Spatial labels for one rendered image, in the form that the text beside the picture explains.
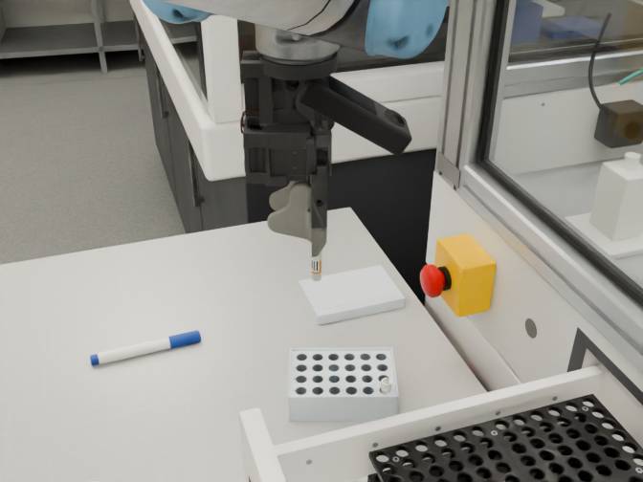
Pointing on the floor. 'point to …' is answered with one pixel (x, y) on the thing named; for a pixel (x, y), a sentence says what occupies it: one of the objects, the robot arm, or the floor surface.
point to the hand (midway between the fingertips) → (321, 241)
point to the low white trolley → (25, 425)
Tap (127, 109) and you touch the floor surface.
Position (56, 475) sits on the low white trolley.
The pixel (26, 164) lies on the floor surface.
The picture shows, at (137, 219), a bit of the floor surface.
